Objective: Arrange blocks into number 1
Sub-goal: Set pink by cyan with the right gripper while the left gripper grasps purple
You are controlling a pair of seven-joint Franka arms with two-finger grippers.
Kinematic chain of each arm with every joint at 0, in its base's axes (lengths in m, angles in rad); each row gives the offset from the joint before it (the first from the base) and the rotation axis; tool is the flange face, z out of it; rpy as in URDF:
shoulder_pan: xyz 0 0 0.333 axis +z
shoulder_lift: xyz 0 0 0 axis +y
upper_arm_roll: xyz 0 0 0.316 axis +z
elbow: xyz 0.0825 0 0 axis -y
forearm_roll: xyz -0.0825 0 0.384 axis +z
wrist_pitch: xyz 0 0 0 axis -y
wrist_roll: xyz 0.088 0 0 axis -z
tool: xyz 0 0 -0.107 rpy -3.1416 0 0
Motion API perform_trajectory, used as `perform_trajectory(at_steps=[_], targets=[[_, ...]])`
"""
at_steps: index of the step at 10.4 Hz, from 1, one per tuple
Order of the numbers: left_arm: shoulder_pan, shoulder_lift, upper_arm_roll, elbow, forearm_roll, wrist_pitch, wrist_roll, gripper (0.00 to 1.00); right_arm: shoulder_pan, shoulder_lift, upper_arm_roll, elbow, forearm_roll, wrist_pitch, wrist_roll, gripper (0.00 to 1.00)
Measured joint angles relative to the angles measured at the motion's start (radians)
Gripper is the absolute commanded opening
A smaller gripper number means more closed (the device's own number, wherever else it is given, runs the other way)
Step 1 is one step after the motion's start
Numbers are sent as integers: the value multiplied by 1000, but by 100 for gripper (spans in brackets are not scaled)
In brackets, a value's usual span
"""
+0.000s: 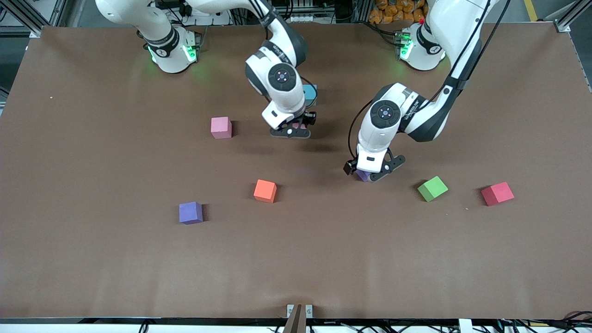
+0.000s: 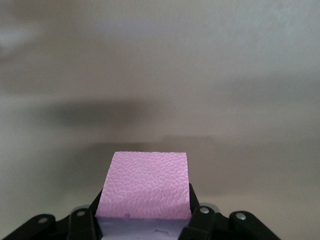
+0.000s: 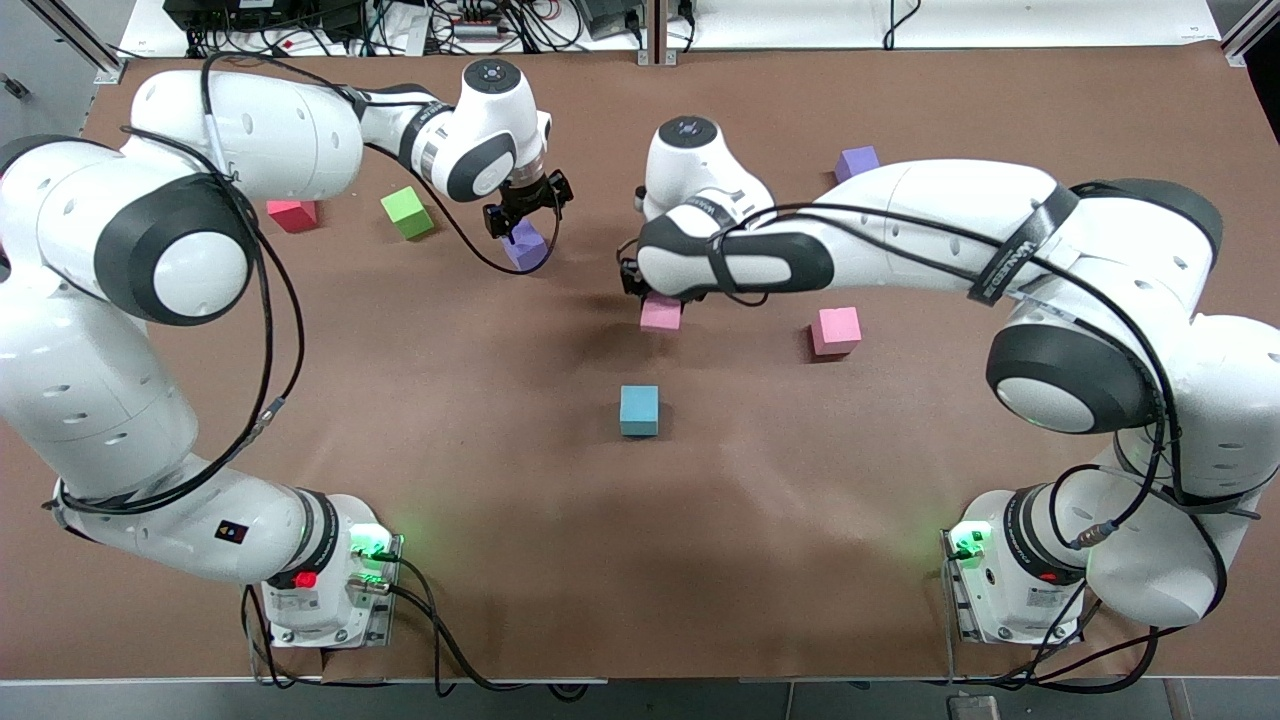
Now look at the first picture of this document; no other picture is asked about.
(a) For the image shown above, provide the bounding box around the brown paper table cover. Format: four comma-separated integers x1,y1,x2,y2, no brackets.
0,23,592,320

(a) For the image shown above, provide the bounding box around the white grey rack device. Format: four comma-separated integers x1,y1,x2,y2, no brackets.
268,0,315,23

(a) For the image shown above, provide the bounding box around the metal table edge bracket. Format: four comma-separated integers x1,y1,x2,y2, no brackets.
287,304,314,319

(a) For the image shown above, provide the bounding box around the orange foam block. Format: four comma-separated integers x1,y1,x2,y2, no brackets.
253,179,278,204

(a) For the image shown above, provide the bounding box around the white power strip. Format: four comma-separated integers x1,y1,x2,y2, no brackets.
155,0,232,26

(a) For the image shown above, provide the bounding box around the bag of orange items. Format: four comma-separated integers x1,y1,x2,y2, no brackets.
369,0,431,25

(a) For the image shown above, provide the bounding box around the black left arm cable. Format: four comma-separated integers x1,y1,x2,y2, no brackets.
348,0,512,160

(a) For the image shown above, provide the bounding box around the red foam block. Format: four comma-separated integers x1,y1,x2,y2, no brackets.
481,182,515,207

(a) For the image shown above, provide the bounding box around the green foam block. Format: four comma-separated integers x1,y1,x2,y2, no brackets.
417,176,449,203

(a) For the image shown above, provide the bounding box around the aluminium frame profile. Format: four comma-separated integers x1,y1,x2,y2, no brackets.
553,0,592,33
0,0,70,37

